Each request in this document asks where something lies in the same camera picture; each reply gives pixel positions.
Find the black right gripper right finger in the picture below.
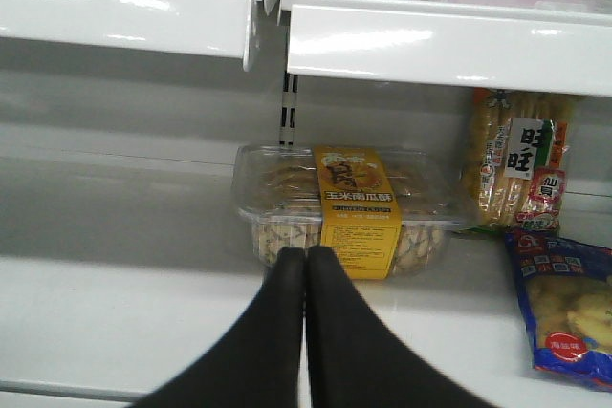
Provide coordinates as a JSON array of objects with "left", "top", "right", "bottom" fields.
[{"left": 305, "top": 246, "right": 490, "bottom": 408}]

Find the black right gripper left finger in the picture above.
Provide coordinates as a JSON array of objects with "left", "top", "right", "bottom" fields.
[{"left": 133, "top": 247, "right": 306, "bottom": 407}]

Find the clear cookie box yellow band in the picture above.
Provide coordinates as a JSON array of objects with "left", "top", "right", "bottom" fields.
[{"left": 232, "top": 145, "right": 475, "bottom": 279}]

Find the blue cracker bag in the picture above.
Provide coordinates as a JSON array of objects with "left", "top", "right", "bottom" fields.
[{"left": 504, "top": 228, "right": 611, "bottom": 392}]

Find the rice cracker pack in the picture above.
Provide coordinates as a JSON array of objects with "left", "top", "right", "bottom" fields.
[{"left": 461, "top": 88, "right": 580, "bottom": 234}]

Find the white metal shelving unit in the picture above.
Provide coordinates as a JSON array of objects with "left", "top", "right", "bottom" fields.
[{"left": 1, "top": 0, "right": 611, "bottom": 407}]

